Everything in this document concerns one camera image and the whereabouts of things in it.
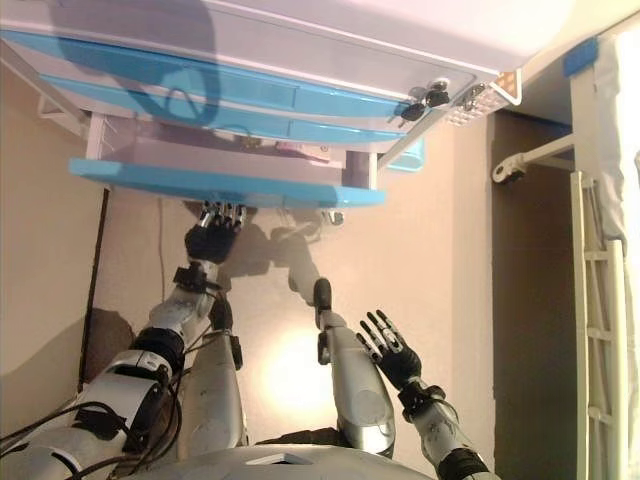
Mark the pink medicine box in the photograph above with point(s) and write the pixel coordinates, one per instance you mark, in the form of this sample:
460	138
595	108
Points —
300	151

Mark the robot right hand black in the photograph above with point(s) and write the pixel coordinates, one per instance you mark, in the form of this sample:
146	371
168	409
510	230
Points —
397	357

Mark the light blue waste bin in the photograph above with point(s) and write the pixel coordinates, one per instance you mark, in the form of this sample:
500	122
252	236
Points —
407	157

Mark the white hospital bed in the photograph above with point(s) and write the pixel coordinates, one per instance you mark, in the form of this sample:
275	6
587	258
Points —
595	300

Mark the grey robot torso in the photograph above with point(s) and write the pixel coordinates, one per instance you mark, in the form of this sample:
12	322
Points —
310	465

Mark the white bed blanket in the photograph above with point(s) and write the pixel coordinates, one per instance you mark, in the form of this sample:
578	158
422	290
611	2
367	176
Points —
625	125

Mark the robot right arm silver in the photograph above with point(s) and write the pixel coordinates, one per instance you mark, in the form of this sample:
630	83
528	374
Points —
440	430

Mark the robot left arm silver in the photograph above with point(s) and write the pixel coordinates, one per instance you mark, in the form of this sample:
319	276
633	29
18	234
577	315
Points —
125	380

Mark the cart caster wheel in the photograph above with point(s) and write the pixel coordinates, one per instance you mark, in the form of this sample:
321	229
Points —
334	217

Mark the white mesh basket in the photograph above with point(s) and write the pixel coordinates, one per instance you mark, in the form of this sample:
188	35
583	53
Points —
505	82

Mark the robot left hand black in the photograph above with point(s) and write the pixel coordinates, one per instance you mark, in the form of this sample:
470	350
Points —
212	242

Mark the white medical cart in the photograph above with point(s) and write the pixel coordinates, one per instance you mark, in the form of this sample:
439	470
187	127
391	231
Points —
350	30

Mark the blue bed corner bumper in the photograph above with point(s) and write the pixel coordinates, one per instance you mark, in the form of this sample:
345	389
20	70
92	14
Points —
580	57

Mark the black cart keys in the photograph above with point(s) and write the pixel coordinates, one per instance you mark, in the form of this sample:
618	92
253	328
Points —
425	100

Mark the robot right leg silver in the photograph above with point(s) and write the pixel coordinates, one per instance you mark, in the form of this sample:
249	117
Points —
357	390

